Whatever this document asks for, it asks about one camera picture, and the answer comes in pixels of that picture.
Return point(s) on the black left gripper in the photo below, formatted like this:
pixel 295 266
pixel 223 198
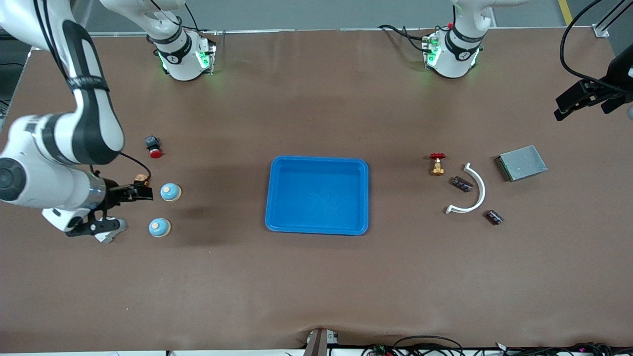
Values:
pixel 621 72

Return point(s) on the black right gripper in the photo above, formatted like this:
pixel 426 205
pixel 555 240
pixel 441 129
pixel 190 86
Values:
pixel 113 194

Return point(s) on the light blue desk bell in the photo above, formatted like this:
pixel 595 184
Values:
pixel 159 227
pixel 170 193

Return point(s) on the dark brown capacitor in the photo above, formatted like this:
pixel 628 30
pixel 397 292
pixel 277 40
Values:
pixel 494 217
pixel 461 184

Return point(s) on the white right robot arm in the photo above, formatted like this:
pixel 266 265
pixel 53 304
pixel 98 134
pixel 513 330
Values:
pixel 49 188

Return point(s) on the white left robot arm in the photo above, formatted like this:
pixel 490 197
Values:
pixel 452 59

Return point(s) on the red yellow push button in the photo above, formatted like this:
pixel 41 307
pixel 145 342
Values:
pixel 142 178

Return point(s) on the black red emergency button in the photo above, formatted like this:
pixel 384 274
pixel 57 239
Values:
pixel 153 146

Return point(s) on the white circuit breaker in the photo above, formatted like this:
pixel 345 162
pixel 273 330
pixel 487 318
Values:
pixel 106 238

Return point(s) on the grey metal box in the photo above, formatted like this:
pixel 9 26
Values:
pixel 523 163

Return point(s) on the white curved plastic clip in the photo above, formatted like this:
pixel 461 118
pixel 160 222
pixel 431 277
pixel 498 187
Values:
pixel 482 192

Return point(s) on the blue plastic tray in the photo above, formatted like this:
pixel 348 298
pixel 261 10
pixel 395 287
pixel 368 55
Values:
pixel 321 198

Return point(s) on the brown table mat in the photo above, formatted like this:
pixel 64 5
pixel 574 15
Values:
pixel 316 287

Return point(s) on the aluminium frame post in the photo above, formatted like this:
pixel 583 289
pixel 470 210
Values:
pixel 601 30

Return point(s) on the grey metal clamp bracket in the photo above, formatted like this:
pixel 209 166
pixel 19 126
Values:
pixel 319 343

